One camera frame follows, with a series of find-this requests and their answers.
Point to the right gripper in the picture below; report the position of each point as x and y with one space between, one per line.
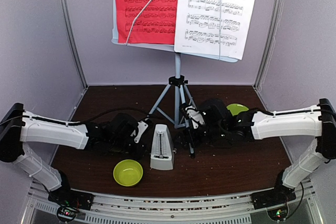
196 142

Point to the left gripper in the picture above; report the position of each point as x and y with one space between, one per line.
138 154

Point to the white metronome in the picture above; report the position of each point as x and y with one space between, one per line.
162 151

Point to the white sheet music page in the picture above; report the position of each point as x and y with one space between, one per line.
214 28

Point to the red sheet music page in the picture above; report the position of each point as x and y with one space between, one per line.
146 21

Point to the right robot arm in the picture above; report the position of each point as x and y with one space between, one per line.
214 121

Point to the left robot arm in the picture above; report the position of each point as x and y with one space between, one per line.
20 127

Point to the green bowl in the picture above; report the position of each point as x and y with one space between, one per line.
128 173

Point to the green plate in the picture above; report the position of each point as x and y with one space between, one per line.
236 108

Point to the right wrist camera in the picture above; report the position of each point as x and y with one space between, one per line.
191 113

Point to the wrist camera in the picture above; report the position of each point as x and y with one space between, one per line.
191 113
142 128

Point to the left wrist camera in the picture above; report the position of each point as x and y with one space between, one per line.
142 128

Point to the aluminium front rail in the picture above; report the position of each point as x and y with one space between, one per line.
229 208

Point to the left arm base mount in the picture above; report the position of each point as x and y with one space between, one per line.
70 203

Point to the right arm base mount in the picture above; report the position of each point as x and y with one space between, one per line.
275 201

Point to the right aluminium frame post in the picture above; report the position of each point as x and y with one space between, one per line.
270 44

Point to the aluminium frame post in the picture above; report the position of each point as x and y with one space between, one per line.
270 44
72 43

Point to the left aluminium frame post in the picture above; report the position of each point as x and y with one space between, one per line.
72 43

